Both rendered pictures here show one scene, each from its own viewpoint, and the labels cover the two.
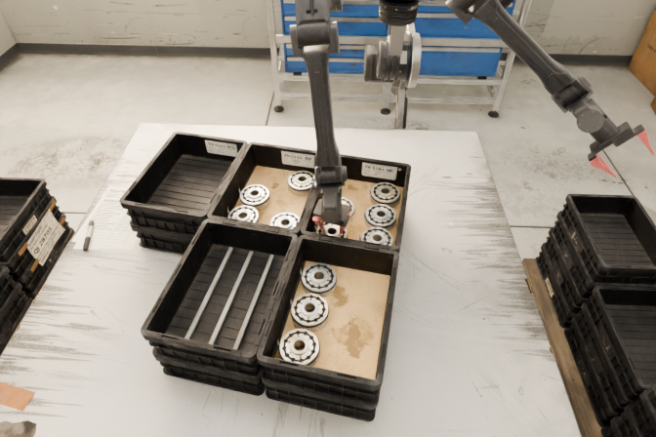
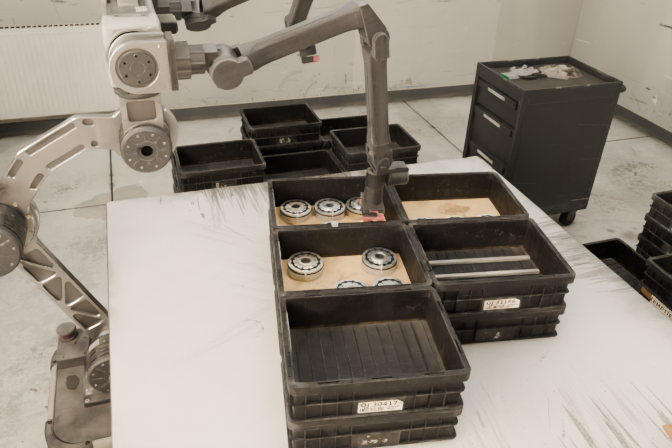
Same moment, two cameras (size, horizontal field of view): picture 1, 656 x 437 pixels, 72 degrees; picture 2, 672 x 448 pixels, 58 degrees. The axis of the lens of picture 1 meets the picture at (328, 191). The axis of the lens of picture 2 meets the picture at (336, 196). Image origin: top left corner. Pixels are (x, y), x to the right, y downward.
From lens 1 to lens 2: 2.19 m
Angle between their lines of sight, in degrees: 84
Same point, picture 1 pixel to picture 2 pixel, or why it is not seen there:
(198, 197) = (375, 353)
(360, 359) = (468, 205)
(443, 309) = not seen: hidden behind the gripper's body
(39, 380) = (652, 430)
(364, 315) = (434, 208)
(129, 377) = (580, 361)
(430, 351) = not seen: hidden behind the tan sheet
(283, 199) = (335, 278)
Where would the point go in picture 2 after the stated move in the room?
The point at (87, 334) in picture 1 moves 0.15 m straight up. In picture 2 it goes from (584, 421) to (600, 378)
